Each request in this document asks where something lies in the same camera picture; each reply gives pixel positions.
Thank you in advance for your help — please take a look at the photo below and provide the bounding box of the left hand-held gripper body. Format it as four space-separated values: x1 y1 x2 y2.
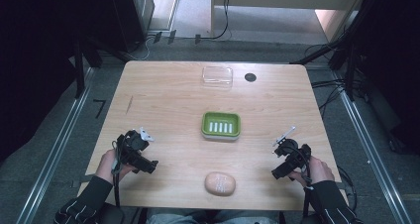
114 127 157 168

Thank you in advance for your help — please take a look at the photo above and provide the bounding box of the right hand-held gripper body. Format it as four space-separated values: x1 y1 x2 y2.
271 125 313 172

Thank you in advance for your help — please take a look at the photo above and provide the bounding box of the peach soap bar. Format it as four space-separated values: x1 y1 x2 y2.
204 171 237 197

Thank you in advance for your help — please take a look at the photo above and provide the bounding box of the green soap dish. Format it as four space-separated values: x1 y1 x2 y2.
200 111 242 142

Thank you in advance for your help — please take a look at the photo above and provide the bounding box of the clear plastic container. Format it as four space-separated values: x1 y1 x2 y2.
201 65 235 88

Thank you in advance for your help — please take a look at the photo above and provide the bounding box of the person's left hand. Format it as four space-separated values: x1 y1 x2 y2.
95 148 137 185

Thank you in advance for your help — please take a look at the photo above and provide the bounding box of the person's right hand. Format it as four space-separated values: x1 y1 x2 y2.
287 156 336 187

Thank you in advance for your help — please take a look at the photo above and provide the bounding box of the black metal stand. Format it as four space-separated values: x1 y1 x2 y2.
290 5 368 102
72 35 103 99

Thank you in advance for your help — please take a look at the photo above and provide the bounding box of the black cabinet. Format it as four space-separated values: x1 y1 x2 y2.
108 0 156 53

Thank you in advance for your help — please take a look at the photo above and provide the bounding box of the right hand-held gripper cable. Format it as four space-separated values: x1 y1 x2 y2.
301 158 314 218

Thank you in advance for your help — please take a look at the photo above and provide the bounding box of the hand-held gripper cable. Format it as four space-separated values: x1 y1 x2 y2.
110 138 122 208
301 158 314 218

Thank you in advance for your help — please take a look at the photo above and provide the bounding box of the left hand-held gripper cable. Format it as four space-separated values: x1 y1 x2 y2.
110 138 122 208

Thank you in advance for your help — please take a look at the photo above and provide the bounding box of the black floor cable bundle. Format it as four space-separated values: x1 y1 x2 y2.
303 43 356 119

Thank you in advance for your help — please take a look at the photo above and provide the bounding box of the aluminium floor rail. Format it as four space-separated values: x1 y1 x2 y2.
331 70 414 224
15 66 97 224

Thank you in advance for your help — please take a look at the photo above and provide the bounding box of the white floor cable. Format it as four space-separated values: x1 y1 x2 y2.
127 35 157 61

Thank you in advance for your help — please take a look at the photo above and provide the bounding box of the black hanging cable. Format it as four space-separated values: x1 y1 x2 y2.
199 0 233 42

